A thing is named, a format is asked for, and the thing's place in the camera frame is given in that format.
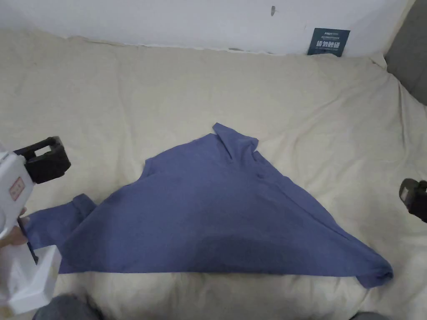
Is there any blue polo shirt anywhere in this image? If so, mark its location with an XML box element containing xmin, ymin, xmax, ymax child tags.
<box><xmin>25</xmin><ymin>122</ymin><xmax>394</xmax><ymax>280</ymax></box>

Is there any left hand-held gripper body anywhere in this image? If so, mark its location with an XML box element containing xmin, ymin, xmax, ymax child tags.
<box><xmin>0</xmin><ymin>144</ymin><xmax>63</xmax><ymax>311</ymax></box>

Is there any grey padded headboard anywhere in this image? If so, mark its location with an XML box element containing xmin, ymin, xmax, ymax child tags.
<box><xmin>383</xmin><ymin>0</ymin><xmax>427</xmax><ymax>105</ymax></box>

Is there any person's left hand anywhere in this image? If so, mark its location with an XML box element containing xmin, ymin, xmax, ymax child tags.
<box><xmin>0</xmin><ymin>206</ymin><xmax>31</xmax><ymax>249</ymax></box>

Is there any dark blue printed card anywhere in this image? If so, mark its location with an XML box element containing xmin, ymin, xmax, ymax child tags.
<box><xmin>306</xmin><ymin>28</ymin><xmax>351</xmax><ymax>58</ymax></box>

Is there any bed with beige sheet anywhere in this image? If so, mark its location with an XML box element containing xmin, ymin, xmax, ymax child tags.
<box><xmin>0</xmin><ymin>26</ymin><xmax>427</xmax><ymax>320</ymax></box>

